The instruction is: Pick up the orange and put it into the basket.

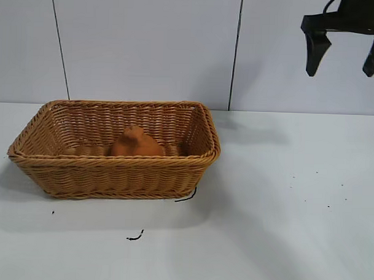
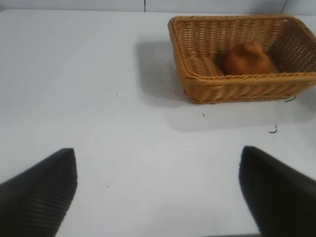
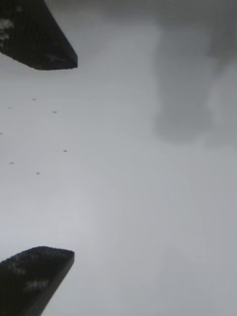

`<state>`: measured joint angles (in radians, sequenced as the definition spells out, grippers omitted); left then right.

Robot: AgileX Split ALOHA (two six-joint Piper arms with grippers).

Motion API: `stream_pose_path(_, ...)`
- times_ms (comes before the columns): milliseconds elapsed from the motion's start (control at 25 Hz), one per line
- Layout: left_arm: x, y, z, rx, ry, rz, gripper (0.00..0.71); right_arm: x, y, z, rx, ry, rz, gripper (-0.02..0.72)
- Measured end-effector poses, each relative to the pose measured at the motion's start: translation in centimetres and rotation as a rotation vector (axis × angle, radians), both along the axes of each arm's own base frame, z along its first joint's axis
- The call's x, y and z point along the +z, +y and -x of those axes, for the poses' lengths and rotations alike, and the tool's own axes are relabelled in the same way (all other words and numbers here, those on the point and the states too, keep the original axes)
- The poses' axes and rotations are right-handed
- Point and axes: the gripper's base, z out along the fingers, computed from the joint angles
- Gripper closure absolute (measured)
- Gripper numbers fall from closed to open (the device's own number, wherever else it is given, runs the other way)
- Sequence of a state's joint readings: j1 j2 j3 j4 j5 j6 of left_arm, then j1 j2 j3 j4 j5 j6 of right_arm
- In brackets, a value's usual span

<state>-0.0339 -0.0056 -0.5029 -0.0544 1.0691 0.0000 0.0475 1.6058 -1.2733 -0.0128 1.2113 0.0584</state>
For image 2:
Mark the knobbed orange fruit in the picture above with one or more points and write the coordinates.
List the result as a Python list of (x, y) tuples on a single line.
[(245, 61)]

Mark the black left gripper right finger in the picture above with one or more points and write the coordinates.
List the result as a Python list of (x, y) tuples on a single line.
[(279, 192)]

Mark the brown wicker basket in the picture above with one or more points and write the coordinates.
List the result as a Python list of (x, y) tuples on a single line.
[(237, 86)]

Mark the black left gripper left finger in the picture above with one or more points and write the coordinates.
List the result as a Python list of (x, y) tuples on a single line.
[(37, 195)]

